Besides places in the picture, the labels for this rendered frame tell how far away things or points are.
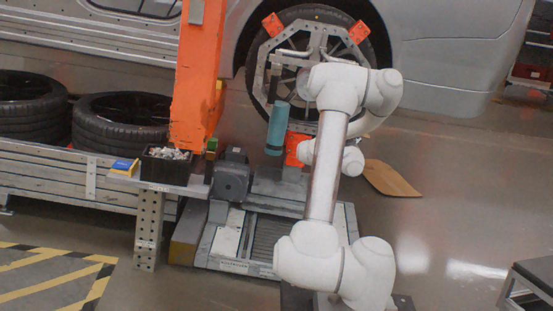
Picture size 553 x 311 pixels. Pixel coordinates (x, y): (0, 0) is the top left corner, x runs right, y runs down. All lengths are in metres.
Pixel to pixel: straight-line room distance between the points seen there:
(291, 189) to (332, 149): 1.23
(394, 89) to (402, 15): 1.04
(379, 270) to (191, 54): 1.19
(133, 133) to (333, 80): 1.22
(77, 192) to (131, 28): 0.86
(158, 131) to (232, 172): 0.41
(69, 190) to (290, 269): 1.41
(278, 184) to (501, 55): 1.31
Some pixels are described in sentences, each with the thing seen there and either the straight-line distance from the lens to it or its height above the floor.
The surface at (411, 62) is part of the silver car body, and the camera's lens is 3.00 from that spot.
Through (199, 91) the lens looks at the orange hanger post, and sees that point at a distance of 2.49.
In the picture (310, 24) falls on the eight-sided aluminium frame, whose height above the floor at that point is 1.11.
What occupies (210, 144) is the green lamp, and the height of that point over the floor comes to 0.64.
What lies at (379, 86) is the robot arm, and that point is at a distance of 1.95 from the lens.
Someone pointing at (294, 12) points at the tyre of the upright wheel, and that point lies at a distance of 2.85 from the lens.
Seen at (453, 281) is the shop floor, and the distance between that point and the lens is 3.14.
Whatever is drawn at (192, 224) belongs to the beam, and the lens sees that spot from 2.82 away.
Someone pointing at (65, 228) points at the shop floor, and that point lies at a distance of 3.00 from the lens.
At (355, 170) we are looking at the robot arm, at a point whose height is 0.63.
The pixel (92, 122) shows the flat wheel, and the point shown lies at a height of 0.50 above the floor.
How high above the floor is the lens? 1.52
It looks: 22 degrees down
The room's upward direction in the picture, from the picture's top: 10 degrees clockwise
